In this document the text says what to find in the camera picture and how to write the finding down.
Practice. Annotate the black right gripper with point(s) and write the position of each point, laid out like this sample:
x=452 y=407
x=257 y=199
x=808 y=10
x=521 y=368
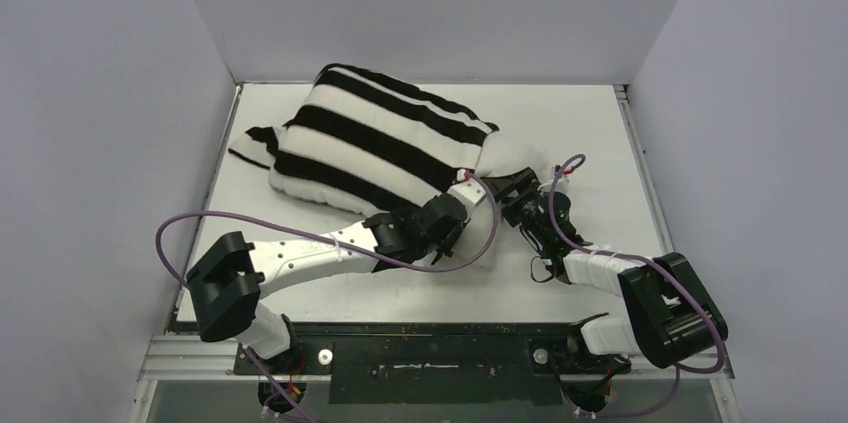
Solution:
x=519 y=191

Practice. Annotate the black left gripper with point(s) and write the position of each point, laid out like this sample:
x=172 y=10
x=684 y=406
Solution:
x=449 y=247

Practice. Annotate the white pillow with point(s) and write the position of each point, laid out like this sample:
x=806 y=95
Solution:
x=502 y=155

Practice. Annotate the black white striped pillowcase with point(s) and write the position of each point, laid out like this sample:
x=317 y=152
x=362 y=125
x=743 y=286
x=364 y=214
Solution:
x=364 y=142

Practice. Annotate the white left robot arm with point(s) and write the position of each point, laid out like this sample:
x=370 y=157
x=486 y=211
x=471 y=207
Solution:
x=230 y=280

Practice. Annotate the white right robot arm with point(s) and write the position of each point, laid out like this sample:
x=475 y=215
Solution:
x=669 y=317

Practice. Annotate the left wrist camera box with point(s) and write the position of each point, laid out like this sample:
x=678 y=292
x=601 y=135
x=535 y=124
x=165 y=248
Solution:
x=470 y=188

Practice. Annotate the black metal base rail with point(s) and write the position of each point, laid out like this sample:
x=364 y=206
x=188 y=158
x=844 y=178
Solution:
x=415 y=363

